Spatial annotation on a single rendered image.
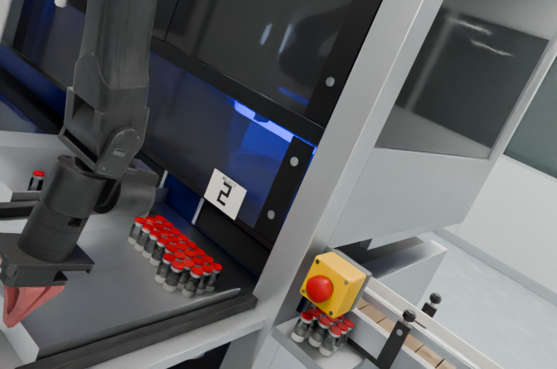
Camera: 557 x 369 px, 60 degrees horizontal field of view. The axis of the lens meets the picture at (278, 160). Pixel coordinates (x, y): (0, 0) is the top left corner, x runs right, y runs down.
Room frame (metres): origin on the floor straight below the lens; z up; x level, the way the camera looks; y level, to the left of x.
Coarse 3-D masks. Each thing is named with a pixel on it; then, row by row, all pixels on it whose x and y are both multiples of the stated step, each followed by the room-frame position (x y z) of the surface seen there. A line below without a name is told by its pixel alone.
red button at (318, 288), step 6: (318, 276) 0.67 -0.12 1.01; (324, 276) 0.68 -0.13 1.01; (312, 282) 0.67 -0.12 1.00; (318, 282) 0.66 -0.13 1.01; (324, 282) 0.66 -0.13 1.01; (330, 282) 0.67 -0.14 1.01; (306, 288) 0.67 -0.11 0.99; (312, 288) 0.66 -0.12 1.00; (318, 288) 0.66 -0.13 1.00; (324, 288) 0.66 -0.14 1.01; (330, 288) 0.67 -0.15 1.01; (312, 294) 0.66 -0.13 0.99; (318, 294) 0.66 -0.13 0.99; (324, 294) 0.66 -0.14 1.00; (330, 294) 0.66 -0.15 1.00; (312, 300) 0.66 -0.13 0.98; (318, 300) 0.66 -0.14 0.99; (324, 300) 0.66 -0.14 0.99
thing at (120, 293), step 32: (0, 224) 0.63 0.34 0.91; (96, 224) 0.77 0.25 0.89; (128, 224) 0.83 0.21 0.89; (96, 256) 0.70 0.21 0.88; (128, 256) 0.74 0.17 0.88; (0, 288) 0.54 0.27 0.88; (64, 288) 0.59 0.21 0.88; (96, 288) 0.62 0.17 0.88; (128, 288) 0.65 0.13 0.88; (160, 288) 0.69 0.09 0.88; (0, 320) 0.49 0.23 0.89; (32, 320) 0.51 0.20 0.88; (64, 320) 0.54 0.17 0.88; (96, 320) 0.56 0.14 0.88; (128, 320) 0.54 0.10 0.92; (160, 320) 0.59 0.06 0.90; (32, 352) 0.44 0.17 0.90
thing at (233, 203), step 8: (216, 176) 0.84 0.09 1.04; (224, 176) 0.84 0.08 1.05; (216, 184) 0.84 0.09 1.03; (232, 184) 0.82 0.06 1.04; (208, 192) 0.85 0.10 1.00; (216, 192) 0.84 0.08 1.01; (232, 192) 0.82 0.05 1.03; (240, 192) 0.81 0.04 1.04; (208, 200) 0.84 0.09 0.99; (224, 200) 0.82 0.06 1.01; (232, 200) 0.81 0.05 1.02; (240, 200) 0.81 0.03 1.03; (224, 208) 0.82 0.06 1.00; (232, 208) 0.81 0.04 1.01; (232, 216) 0.81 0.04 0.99
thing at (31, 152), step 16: (0, 144) 0.94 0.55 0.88; (16, 144) 0.96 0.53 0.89; (32, 144) 0.99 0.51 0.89; (48, 144) 1.02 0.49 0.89; (64, 144) 1.06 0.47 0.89; (0, 160) 0.88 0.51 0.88; (16, 160) 0.90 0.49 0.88; (32, 160) 0.94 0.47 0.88; (48, 160) 0.97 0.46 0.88; (0, 176) 0.76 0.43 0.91; (16, 176) 0.84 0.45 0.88; (0, 192) 0.74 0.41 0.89; (16, 192) 0.73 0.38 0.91; (32, 192) 0.75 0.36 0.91; (160, 192) 0.99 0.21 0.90
